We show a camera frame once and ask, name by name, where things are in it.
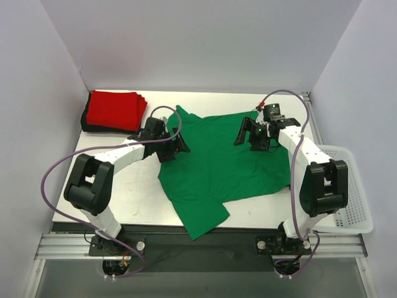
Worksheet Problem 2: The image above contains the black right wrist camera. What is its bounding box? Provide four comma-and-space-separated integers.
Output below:
262, 103, 284, 122

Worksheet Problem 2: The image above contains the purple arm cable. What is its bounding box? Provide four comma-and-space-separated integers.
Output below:
40, 106, 182, 277
259, 89, 320, 274

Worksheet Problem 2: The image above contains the white plastic basket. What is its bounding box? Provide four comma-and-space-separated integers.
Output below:
314, 145, 373, 235

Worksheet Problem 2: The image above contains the green t shirt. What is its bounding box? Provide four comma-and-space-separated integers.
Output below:
158, 106, 290, 240

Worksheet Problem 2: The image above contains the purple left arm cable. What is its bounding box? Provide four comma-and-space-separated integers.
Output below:
40, 106, 182, 277

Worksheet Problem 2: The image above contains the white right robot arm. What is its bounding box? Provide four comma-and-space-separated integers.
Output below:
234, 117, 348, 253

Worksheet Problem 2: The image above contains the folded red t shirt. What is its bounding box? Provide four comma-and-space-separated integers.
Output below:
86, 91, 148, 131

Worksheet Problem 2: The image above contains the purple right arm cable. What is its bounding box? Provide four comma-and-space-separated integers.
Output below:
259, 89, 320, 274

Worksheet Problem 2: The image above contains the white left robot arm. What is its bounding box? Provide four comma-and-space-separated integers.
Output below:
63, 117, 190, 256

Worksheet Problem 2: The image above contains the folded black t shirt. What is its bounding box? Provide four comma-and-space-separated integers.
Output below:
81, 92, 144, 137

